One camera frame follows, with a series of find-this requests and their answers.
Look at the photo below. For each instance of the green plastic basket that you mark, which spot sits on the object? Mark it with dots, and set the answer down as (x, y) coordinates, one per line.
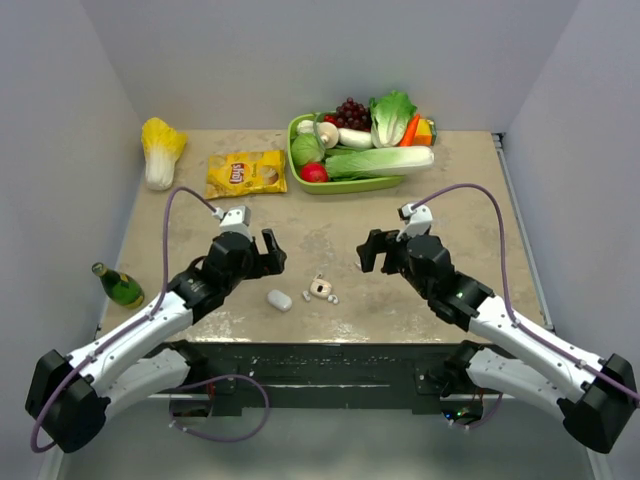
(331, 188)

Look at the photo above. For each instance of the yellow Lays chips bag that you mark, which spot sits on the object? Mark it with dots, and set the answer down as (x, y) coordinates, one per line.
(245, 173)

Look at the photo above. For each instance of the yellow napa cabbage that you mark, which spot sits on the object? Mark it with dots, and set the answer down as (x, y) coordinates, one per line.
(162, 146)

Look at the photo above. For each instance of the green leafy lettuce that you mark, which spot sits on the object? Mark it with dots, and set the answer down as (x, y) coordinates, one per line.
(390, 117)

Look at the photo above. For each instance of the purple grapes bunch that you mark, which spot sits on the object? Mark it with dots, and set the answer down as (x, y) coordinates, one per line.
(352, 115)

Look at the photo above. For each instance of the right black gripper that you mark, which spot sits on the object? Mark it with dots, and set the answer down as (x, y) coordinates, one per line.
(377, 242)

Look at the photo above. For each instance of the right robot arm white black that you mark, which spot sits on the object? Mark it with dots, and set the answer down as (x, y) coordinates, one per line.
(593, 397)

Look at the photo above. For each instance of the aluminium frame rail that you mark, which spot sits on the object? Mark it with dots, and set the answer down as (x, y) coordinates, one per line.
(499, 147)

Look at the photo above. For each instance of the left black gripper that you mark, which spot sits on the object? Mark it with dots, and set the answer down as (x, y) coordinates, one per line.
(277, 256)

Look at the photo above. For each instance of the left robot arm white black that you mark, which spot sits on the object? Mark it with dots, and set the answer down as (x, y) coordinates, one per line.
(67, 396)

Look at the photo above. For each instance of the long white green cabbage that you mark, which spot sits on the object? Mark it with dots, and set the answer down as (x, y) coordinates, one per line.
(383, 162)

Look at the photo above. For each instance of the beige mushroom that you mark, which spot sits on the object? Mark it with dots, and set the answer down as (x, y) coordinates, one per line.
(327, 133)

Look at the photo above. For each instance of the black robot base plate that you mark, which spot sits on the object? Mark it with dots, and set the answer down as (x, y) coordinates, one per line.
(228, 379)

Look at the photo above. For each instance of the white daikon radish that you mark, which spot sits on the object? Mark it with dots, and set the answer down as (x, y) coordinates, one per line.
(355, 139)

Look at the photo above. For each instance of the green champagne bottle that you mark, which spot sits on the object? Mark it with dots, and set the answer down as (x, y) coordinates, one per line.
(121, 288)

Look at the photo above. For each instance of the round green cabbage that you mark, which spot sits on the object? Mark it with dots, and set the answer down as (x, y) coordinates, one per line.
(306, 149)

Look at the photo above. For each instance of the orange pumpkin slice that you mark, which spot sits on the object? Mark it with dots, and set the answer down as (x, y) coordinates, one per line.
(426, 133)

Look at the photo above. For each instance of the red apple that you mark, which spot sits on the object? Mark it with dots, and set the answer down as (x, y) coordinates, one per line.
(314, 172)

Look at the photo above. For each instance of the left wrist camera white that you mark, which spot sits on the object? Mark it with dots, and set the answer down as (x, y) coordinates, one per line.
(234, 220)

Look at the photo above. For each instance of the white earbud charging case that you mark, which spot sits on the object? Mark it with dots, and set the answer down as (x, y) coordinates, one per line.
(279, 300)

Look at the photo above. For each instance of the orange carrot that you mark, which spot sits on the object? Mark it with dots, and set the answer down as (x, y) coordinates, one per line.
(410, 132)

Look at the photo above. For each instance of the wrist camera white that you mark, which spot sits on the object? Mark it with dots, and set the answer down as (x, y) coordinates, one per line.
(417, 221)
(234, 220)

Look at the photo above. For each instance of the beige earbud case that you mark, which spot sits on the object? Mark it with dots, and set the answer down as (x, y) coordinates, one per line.
(320, 288)

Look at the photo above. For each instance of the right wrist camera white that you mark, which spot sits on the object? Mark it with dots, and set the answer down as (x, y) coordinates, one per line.
(417, 221)

